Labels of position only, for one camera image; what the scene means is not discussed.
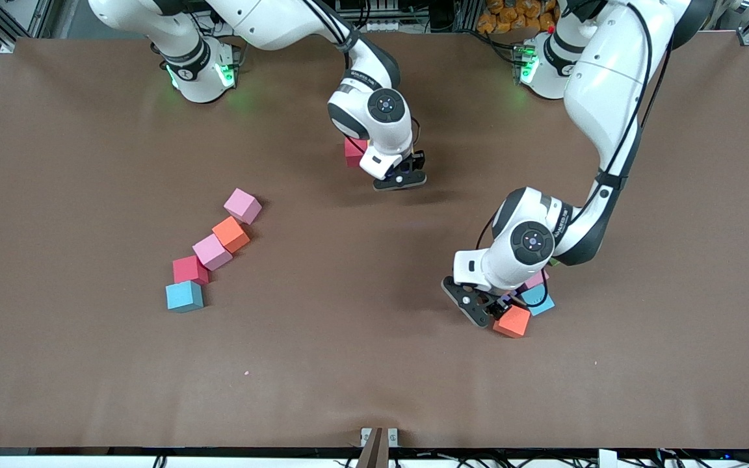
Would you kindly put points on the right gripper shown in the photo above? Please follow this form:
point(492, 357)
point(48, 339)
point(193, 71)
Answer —
point(418, 158)

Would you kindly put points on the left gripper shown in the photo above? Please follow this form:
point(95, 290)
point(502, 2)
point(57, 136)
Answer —
point(503, 301)

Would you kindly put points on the purple foam cube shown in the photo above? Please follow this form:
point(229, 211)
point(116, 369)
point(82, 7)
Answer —
point(510, 299)

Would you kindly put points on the orange foam cube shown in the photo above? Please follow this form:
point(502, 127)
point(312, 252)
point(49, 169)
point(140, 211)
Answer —
point(513, 322)
point(231, 234)

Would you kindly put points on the blue foam cube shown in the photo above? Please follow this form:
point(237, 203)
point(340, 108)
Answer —
point(183, 295)
point(539, 302)

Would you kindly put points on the red foam cube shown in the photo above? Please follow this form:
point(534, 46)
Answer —
point(187, 269)
point(354, 155)

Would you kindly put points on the pink foam cube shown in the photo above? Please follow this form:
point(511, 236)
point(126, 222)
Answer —
point(242, 206)
point(537, 281)
point(212, 251)

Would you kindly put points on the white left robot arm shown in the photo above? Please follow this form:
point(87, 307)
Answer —
point(608, 78)

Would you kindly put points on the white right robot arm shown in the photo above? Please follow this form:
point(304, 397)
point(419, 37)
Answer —
point(283, 26)

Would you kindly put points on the brown table cover sheet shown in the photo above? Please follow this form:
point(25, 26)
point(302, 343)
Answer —
point(374, 377)

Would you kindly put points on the orange snack bag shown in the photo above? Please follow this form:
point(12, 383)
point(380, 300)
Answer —
point(511, 16)

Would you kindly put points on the small white box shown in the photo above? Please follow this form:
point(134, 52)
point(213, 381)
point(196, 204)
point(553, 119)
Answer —
point(607, 458)

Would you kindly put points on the white power strip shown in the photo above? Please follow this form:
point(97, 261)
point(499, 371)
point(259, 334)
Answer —
point(244, 29)

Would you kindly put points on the metal table edge bracket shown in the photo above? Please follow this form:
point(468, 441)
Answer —
point(379, 442)

